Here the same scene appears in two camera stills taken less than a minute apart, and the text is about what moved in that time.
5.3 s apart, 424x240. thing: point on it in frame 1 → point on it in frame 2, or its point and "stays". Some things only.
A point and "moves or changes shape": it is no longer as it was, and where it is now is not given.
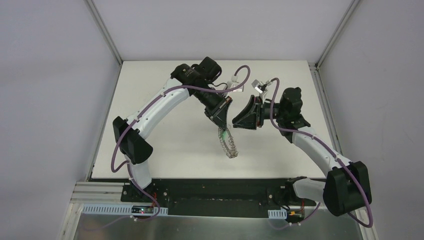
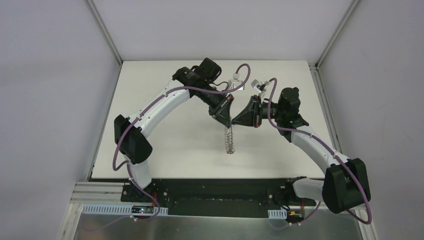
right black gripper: [259, 113] stays
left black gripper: [218, 105] stays
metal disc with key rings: [227, 143] moves or changes shape
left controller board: [142, 209] stays
